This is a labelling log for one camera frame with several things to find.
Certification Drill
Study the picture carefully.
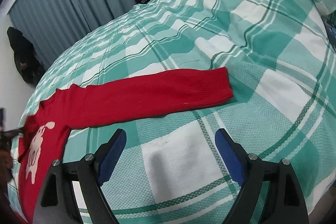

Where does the red sweater with white motif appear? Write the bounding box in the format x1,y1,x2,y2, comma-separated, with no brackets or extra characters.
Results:
18,68,233,222

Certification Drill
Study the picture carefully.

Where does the green plaid bed cover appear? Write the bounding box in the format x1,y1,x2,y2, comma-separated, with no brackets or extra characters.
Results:
24,0,335,223

